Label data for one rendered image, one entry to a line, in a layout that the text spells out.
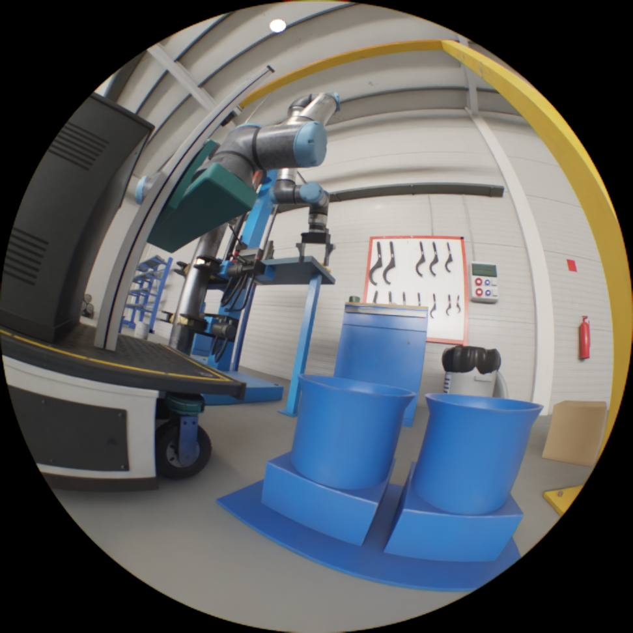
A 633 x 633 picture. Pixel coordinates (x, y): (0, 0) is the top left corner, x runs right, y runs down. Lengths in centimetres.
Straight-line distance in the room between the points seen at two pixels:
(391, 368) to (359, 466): 133
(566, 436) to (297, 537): 132
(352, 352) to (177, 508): 161
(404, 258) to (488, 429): 302
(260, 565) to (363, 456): 31
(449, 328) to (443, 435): 255
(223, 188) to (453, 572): 98
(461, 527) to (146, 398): 65
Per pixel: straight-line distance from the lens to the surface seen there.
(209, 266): 174
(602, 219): 105
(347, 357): 183
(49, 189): 57
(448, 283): 314
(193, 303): 191
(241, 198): 59
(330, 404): 44
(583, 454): 149
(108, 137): 62
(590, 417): 145
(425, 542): 55
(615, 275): 98
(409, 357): 173
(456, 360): 183
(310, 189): 93
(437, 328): 295
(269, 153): 68
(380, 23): 684
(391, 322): 179
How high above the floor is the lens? 42
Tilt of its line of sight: 11 degrees up
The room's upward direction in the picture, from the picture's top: 10 degrees clockwise
